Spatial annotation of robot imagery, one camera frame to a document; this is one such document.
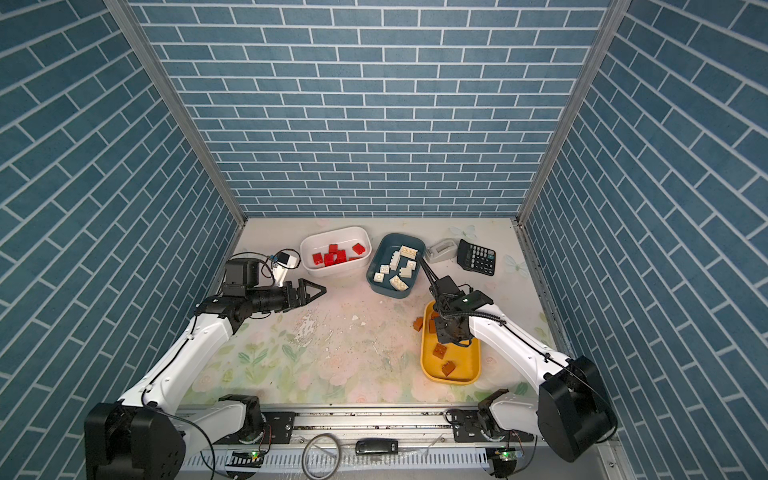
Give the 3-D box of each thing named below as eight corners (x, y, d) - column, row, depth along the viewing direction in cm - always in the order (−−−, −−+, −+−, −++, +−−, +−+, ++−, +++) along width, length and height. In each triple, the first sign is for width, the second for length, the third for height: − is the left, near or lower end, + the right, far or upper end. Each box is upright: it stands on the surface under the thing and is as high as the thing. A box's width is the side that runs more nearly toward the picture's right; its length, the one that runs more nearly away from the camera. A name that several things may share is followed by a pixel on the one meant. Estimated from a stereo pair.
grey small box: (430, 266, 107) (431, 261, 105) (421, 252, 111) (422, 248, 109) (460, 254, 111) (461, 249, 108) (450, 241, 114) (451, 237, 112)
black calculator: (453, 266, 109) (454, 261, 106) (458, 244, 116) (459, 239, 113) (492, 275, 106) (494, 271, 104) (495, 252, 113) (497, 247, 111)
